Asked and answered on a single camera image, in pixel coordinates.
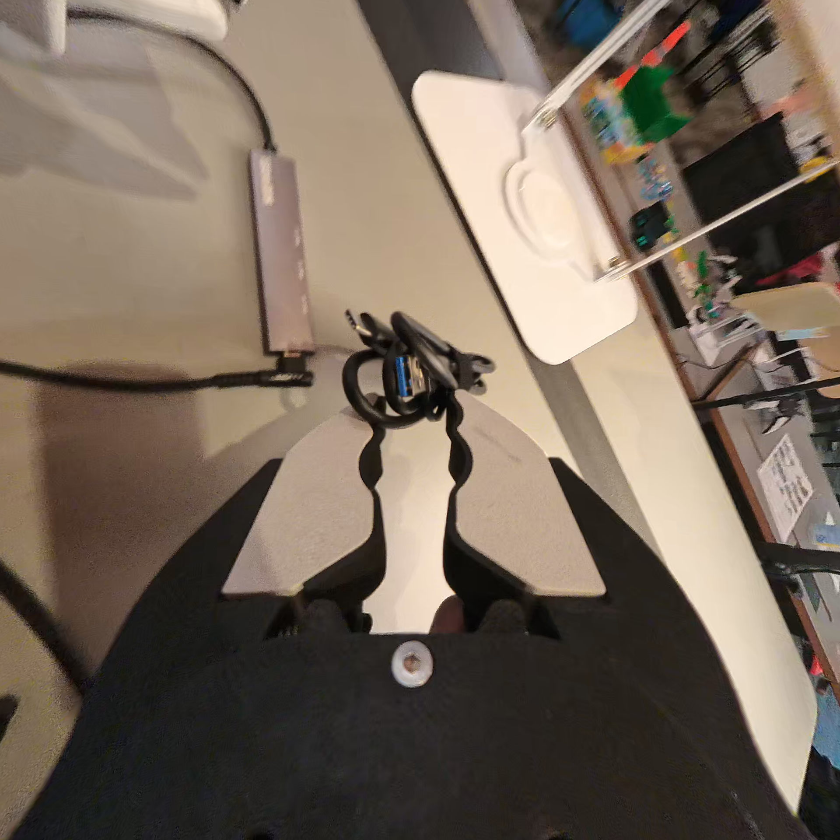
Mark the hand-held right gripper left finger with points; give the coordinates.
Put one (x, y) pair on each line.
(308, 518)

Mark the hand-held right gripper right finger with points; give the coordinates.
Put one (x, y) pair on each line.
(525, 518)

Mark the grey usb hub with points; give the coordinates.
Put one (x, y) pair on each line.
(279, 262)

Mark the person's right hand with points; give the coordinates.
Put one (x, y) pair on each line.
(447, 617)

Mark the printed paper sheet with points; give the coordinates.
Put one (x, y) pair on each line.
(784, 485)

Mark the small black device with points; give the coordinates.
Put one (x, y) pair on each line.
(653, 226)

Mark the white metal stand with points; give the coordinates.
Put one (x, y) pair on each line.
(499, 197)

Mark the pile of colourful toy bricks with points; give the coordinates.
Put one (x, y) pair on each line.
(617, 124)

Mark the green plastic bin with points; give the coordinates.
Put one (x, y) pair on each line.
(649, 105)

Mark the white rounded object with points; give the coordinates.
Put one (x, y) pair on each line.
(190, 18)

